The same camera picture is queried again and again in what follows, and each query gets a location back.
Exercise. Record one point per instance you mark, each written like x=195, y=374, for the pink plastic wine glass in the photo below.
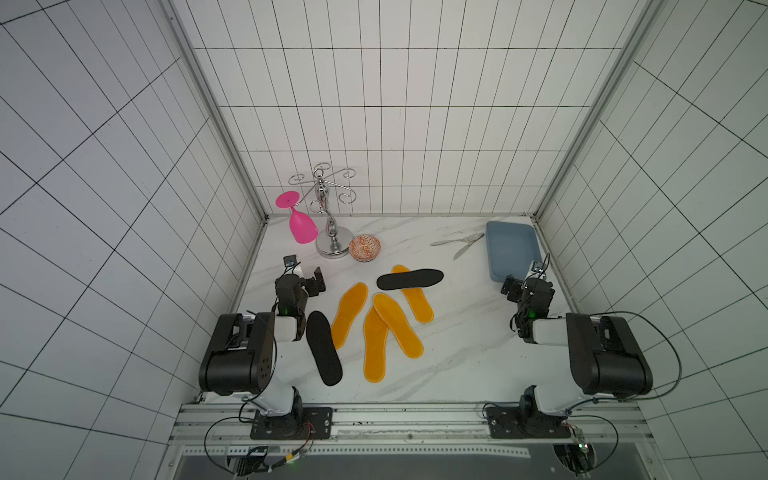
x=302, y=227

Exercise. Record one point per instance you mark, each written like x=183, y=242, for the silver metal glass rack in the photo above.
x=333, y=243

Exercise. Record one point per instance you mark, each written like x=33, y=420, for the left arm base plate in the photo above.
x=306, y=422

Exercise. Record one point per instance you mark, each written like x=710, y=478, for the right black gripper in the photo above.
x=513, y=288

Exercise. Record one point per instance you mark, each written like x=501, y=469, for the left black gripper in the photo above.
x=311, y=283

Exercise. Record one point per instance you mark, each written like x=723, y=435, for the blue storage box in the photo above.
x=512, y=248

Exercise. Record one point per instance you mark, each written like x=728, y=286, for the black insole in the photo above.
x=416, y=279
x=319, y=338

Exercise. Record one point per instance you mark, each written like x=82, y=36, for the yellow insole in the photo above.
x=350, y=306
x=376, y=333
x=395, y=319
x=421, y=308

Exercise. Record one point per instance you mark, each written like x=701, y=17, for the yellow insole bottom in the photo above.
x=376, y=333

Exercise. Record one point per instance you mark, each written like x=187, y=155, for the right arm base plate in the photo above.
x=512, y=423

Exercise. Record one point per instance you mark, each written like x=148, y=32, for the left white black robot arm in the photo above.
x=242, y=357

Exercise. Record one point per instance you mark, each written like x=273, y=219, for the aluminium mounting rail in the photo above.
x=406, y=428

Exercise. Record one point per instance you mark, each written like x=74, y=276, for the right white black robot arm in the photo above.
x=604, y=360

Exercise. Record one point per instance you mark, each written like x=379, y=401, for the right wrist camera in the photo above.
x=537, y=270

